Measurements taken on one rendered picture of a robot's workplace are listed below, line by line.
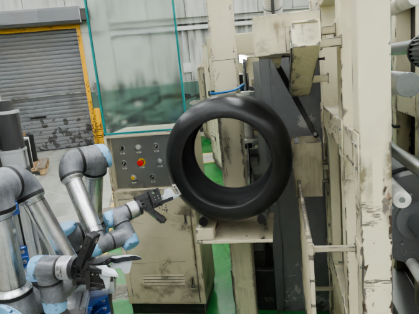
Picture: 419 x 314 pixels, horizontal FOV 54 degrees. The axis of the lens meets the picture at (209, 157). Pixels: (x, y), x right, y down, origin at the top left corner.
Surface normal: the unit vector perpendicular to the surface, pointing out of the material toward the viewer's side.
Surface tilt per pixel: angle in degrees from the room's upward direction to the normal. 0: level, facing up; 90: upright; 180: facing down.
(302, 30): 72
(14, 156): 90
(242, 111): 80
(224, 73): 90
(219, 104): 43
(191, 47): 90
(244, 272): 90
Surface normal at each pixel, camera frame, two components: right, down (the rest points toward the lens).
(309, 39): -0.18, -0.09
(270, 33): -0.16, 0.22
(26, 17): 0.18, 0.18
